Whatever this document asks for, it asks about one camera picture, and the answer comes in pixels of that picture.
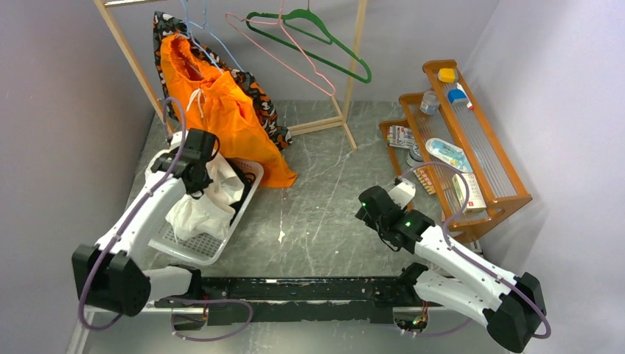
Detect white shorts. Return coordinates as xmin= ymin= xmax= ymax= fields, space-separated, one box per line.
xmin=166 ymin=153 xmax=244 ymax=242

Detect black shorts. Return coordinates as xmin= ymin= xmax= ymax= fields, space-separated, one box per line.
xmin=228 ymin=159 xmax=256 ymax=225

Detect white plastic basket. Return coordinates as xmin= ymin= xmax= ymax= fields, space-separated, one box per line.
xmin=148 ymin=159 xmax=264 ymax=266

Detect orange wooden shelf rack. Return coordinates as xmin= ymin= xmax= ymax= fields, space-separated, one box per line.
xmin=380 ymin=59 xmax=532 ymax=243

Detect blue wire hanger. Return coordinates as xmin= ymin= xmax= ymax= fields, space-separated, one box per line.
xmin=182 ymin=0 xmax=245 ymax=72
xmin=181 ymin=1 xmax=223 ymax=72

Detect patterned dark shorts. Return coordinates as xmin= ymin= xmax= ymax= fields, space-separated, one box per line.
xmin=153 ymin=11 xmax=293 ymax=151

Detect pink hanger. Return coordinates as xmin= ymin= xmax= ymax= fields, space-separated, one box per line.
xmin=224 ymin=0 xmax=337 ymax=97

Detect green plastic hanger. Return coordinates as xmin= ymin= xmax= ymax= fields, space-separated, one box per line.
xmin=245 ymin=0 xmax=373 ymax=84

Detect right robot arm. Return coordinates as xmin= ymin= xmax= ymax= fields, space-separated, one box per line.
xmin=355 ymin=180 xmax=546 ymax=353

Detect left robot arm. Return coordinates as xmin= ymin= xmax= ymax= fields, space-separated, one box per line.
xmin=71 ymin=128 xmax=219 ymax=316

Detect orange shorts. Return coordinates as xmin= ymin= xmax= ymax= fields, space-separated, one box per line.
xmin=160 ymin=35 xmax=297 ymax=188

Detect orange pill blister strip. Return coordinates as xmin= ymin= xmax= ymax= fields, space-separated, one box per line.
xmin=414 ymin=167 xmax=436 ymax=195

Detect snack packet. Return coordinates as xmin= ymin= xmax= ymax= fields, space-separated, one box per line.
xmin=387 ymin=125 xmax=415 ymax=149

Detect wooden clothes rack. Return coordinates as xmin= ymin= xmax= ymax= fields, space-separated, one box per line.
xmin=94 ymin=0 xmax=372 ymax=150

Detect white red box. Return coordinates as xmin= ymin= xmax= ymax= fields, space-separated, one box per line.
xmin=452 ymin=173 xmax=486 ymax=214

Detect small plastic bottle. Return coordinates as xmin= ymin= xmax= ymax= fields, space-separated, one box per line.
xmin=419 ymin=90 xmax=440 ymax=116

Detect blue eraser block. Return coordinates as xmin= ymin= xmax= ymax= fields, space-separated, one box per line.
xmin=447 ymin=88 xmax=466 ymax=105

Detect red white marker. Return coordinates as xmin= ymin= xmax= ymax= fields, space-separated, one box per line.
xmin=456 ymin=82 xmax=473 ymax=111

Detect yellow sponge block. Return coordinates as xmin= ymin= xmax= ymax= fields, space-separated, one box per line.
xmin=437 ymin=68 xmax=458 ymax=83

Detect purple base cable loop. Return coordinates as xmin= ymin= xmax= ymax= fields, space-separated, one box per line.
xmin=170 ymin=299 xmax=254 ymax=343

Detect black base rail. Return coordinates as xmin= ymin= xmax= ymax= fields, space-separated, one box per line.
xmin=154 ymin=276 xmax=430 ymax=326

